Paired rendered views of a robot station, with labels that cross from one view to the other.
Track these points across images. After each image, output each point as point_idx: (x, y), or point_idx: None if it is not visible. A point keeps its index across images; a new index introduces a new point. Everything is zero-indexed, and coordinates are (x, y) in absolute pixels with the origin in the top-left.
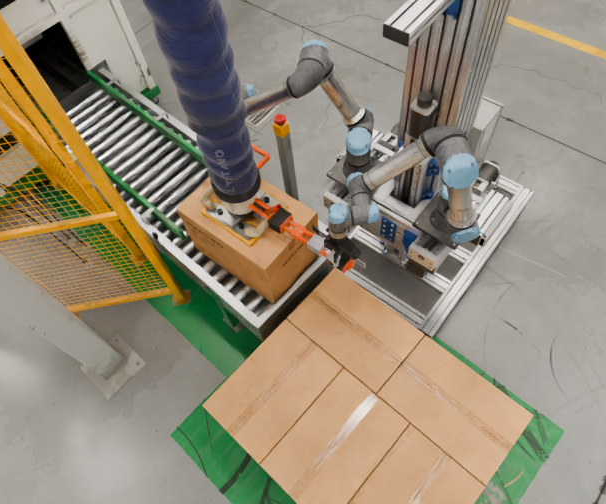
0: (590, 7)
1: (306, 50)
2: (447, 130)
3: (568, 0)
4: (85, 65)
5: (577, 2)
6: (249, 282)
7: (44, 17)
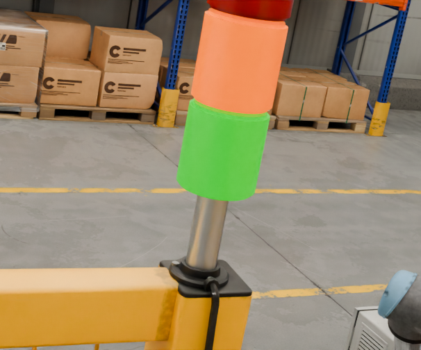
0: (54, 264)
1: None
2: None
3: (22, 266)
4: None
5: (34, 264)
6: None
7: None
